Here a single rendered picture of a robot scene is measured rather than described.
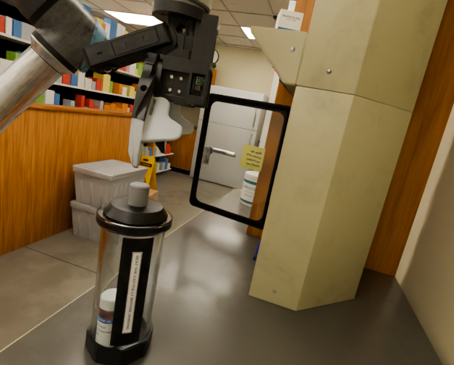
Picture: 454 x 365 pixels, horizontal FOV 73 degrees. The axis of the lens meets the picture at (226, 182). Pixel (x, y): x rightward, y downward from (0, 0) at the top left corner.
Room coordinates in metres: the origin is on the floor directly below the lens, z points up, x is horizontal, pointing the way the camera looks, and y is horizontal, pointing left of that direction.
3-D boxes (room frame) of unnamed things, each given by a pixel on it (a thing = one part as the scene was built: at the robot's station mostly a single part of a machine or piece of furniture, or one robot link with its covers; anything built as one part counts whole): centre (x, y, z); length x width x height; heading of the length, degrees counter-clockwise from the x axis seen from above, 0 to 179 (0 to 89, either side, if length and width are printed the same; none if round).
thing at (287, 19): (0.75, -0.07, 1.54); 0.05 x 0.05 x 0.06; 3
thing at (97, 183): (2.81, 1.08, 0.49); 0.60 x 0.42 x 0.33; 166
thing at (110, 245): (0.42, 0.12, 1.06); 0.11 x 0.11 x 0.21
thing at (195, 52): (0.43, 0.09, 1.39); 0.09 x 0.08 x 0.12; 91
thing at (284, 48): (0.80, -0.08, 1.46); 0.32 x 0.12 x 0.10; 166
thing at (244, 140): (1.00, -0.02, 1.19); 0.30 x 0.01 x 0.40; 66
